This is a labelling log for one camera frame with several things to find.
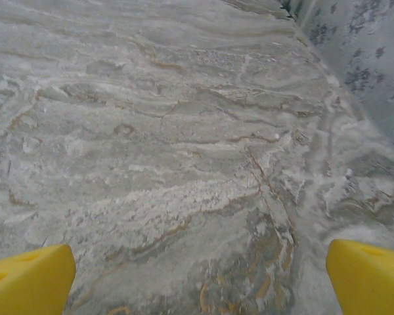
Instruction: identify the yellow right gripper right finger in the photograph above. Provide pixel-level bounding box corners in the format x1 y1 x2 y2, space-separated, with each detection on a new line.
325 238 394 315

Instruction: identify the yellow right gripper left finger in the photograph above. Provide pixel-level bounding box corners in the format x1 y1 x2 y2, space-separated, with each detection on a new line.
0 243 77 315

